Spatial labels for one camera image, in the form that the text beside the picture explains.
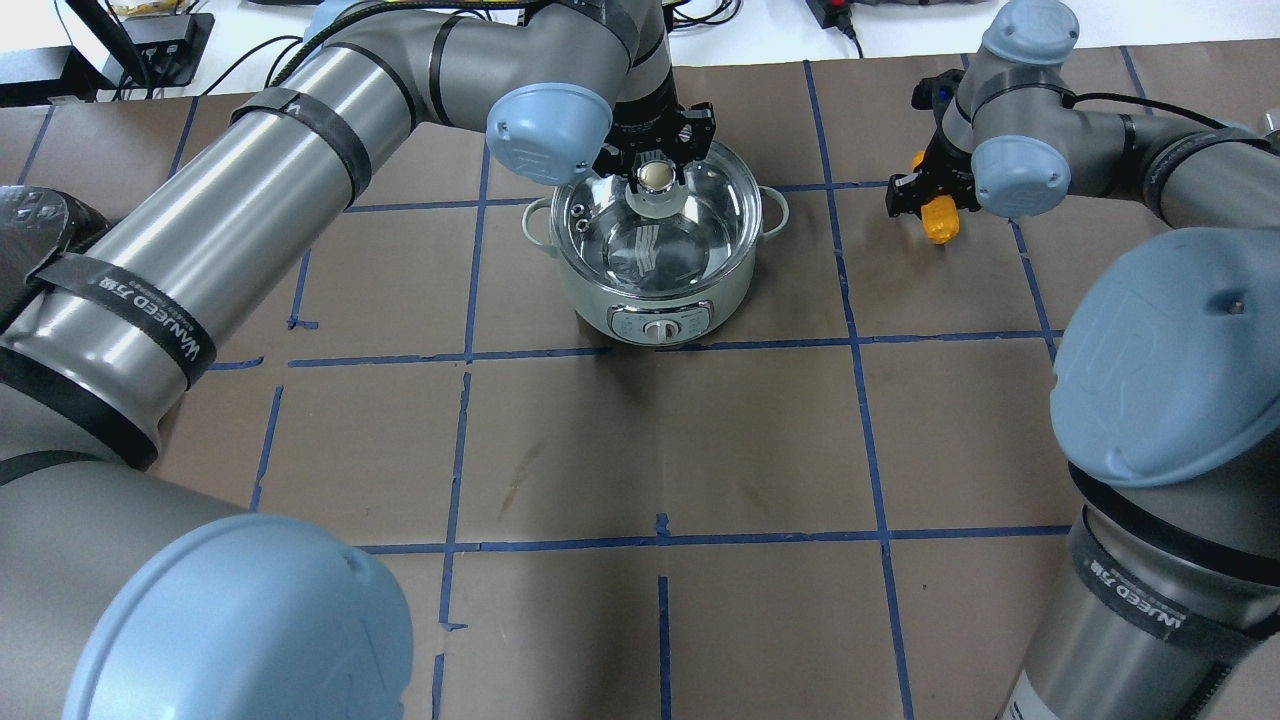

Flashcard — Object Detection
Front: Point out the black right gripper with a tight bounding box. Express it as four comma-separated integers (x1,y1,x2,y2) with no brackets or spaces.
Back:
886,70,980,217

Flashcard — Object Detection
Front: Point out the glass pot lid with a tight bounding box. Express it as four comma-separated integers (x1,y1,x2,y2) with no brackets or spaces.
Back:
549,141,777,300

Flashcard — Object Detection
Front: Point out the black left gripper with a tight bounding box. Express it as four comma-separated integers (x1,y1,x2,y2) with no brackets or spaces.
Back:
591,102,716,190

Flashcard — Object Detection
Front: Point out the yellow toy corn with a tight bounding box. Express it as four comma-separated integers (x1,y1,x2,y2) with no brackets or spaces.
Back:
911,150,961,246

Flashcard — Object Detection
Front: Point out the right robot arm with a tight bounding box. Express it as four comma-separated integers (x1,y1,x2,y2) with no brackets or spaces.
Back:
886,1,1279,719

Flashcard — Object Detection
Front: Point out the pale green electric pot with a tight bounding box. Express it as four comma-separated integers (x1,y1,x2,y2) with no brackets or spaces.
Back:
521,141,790,347

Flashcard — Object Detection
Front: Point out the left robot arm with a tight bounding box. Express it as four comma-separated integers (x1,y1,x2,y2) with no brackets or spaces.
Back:
3,1,682,719

